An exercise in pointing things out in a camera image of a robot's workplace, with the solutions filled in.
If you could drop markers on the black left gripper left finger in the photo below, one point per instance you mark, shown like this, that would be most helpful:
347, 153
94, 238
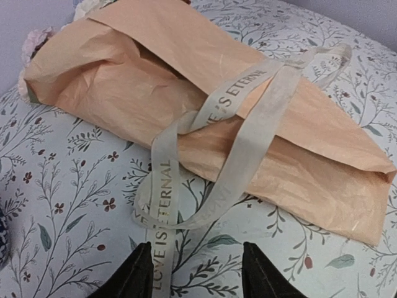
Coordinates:
133, 279

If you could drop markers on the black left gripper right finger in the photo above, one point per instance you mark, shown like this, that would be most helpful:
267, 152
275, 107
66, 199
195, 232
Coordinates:
261, 279

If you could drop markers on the beige printed ribbon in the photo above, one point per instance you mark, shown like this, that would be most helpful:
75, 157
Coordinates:
157, 197

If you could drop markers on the peach wrapping paper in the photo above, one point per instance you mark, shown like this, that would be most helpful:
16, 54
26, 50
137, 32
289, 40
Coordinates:
136, 66

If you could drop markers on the bunch of mixed flowers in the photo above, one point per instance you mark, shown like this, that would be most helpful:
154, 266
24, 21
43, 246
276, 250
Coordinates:
36, 39

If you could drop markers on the floral patterned table mat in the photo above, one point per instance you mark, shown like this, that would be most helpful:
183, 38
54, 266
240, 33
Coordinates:
67, 186

